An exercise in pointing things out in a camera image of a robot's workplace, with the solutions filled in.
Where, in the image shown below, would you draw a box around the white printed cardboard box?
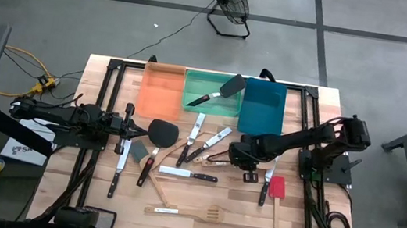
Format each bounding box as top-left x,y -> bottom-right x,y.
0,111 -> 59,169

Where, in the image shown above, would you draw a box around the black fan power cable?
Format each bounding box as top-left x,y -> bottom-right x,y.
127,0 -> 219,70

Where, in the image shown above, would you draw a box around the yellow extension cord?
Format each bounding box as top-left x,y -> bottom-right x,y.
0,16 -> 67,104

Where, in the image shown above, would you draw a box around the black support beam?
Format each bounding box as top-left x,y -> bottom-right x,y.
0,102 -> 59,159

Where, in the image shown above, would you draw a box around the black coiled cable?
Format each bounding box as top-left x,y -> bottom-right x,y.
321,199 -> 361,228

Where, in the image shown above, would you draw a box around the teal green plastic bin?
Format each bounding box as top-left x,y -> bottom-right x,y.
180,69 -> 246,119

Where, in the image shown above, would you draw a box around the red spatula wooden handle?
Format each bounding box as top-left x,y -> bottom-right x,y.
262,174 -> 291,228

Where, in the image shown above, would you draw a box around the black round-head spatula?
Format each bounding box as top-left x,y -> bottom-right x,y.
135,116 -> 182,193

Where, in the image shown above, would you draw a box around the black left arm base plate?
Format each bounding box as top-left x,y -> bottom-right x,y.
52,125 -> 111,153

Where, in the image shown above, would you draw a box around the black metal table frame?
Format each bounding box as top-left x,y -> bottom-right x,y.
25,49 -> 380,228

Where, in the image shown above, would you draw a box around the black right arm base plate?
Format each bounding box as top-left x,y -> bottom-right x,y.
295,148 -> 356,187

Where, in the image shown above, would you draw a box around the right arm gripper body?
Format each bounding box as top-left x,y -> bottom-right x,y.
224,132 -> 266,185

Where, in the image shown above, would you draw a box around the black square-head spatula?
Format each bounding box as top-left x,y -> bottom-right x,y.
185,67 -> 248,115

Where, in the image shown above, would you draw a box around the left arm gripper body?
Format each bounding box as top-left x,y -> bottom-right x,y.
103,100 -> 137,156

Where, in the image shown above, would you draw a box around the black box device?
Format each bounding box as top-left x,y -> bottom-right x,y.
52,201 -> 119,228

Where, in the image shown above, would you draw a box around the slotted wooden spoon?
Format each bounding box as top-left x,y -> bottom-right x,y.
143,195 -> 227,225

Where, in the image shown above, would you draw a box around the dark blue plastic bin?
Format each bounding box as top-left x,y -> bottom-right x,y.
236,76 -> 291,140

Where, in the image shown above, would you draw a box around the grey spatula wooden handle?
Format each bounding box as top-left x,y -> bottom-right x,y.
122,138 -> 180,209

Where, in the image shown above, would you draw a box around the forked wooden spoon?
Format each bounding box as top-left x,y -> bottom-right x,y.
191,150 -> 223,167

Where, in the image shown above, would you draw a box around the orange plastic bin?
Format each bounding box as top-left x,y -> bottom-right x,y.
134,60 -> 188,123

